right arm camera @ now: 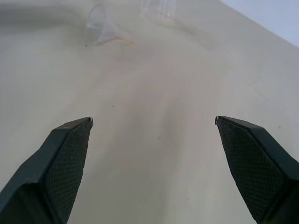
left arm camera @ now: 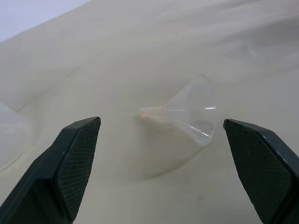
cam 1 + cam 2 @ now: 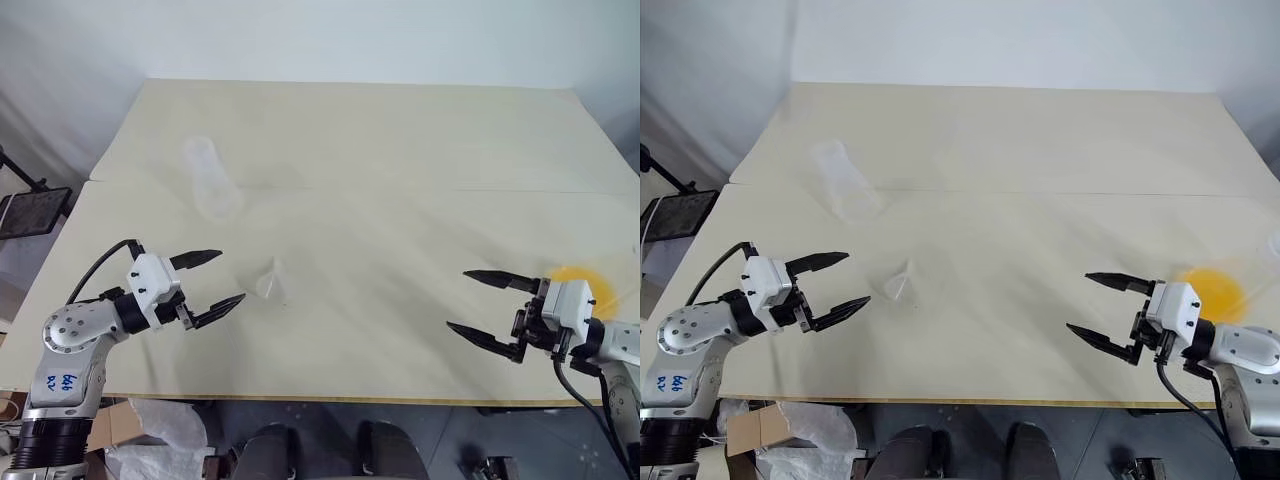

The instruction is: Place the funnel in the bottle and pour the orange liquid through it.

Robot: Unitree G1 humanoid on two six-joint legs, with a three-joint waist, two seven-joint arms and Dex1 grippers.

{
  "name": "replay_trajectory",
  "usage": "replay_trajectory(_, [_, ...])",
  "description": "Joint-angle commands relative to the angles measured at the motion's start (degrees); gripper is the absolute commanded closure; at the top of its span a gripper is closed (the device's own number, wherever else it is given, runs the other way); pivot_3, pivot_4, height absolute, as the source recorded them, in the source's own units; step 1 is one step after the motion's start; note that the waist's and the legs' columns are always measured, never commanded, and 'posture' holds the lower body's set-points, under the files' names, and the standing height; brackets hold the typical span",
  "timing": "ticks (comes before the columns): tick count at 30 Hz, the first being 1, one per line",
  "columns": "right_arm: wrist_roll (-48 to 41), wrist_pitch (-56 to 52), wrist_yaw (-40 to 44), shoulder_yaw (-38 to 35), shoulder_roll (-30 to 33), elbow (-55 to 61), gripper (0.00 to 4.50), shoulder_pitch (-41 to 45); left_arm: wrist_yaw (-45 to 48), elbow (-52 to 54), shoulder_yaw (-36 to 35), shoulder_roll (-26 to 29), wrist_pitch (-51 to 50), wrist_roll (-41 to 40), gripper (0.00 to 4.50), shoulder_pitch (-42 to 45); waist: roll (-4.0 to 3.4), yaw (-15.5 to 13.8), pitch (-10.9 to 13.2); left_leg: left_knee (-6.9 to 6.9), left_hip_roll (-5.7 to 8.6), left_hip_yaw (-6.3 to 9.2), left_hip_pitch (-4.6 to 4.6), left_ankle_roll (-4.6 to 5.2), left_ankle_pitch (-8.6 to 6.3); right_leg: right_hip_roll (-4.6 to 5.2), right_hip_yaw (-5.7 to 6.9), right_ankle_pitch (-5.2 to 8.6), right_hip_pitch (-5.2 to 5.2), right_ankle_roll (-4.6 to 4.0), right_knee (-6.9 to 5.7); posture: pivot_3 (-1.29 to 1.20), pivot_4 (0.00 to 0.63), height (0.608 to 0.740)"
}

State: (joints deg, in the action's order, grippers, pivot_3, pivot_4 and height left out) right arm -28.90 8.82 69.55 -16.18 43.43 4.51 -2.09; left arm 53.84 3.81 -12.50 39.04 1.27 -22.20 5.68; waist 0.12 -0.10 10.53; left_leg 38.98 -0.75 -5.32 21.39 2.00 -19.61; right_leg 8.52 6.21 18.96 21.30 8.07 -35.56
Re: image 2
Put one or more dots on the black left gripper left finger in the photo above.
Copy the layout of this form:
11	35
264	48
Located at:
53	177

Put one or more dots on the clear plastic funnel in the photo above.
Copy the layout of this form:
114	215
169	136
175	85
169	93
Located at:
196	112

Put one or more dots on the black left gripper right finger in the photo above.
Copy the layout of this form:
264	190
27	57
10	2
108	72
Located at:
264	172

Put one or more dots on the translucent white plastic container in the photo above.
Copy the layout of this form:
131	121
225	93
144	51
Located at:
9	137

